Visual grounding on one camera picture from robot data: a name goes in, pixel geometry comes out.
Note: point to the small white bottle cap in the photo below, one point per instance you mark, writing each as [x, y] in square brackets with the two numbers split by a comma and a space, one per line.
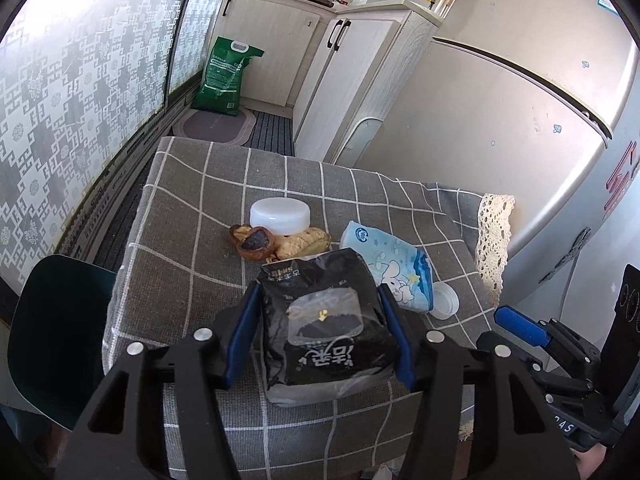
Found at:
[445, 301]

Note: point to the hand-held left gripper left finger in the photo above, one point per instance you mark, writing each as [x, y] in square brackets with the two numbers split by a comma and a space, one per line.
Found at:
[239, 340]

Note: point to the blue tissue packet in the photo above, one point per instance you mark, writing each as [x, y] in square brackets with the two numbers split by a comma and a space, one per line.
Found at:
[385, 265]

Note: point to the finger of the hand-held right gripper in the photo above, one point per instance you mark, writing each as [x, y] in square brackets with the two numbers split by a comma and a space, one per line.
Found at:
[550, 375]
[520, 325]

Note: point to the silver refrigerator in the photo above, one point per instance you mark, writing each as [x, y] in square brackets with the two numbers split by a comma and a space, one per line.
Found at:
[500, 135]

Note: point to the black snack bag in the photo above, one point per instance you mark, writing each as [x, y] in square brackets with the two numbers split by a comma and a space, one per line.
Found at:
[325, 355]

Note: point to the white double-door kitchen cabinet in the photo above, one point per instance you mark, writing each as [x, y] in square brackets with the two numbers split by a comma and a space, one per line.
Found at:
[360, 75]

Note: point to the grey checked tablecloth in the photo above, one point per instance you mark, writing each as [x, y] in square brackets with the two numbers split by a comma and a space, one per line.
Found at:
[200, 240]

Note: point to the oval grey floor mat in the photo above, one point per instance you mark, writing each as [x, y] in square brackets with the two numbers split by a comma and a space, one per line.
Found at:
[212, 125]

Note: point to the white single-door kitchen cabinet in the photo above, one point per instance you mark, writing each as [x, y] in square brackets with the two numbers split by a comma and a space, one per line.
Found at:
[270, 50]

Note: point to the dark striped floor runner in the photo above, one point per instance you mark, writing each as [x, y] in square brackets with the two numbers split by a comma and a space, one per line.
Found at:
[272, 132]

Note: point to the green rice bag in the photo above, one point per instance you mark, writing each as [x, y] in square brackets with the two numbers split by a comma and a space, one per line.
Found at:
[222, 77]

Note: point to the white lace trim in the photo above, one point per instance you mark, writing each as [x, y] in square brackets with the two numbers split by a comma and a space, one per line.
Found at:
[492, 240]

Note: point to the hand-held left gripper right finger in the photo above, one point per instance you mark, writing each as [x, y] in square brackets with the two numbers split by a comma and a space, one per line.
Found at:
[400, 345]

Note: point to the teal trash bin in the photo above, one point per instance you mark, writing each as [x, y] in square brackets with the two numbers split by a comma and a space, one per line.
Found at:
[60, 340]

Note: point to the white round plastic container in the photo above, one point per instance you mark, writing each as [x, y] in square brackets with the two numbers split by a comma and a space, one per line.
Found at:
[279, 216]

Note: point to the person's right hand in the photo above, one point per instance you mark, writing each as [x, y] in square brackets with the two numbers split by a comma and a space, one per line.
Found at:
[592, 465]

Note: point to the ginger root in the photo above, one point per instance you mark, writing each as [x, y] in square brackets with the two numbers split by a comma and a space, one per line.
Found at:
[302, 242]

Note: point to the white folded board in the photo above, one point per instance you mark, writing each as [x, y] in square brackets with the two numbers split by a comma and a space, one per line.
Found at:
[362, 142]

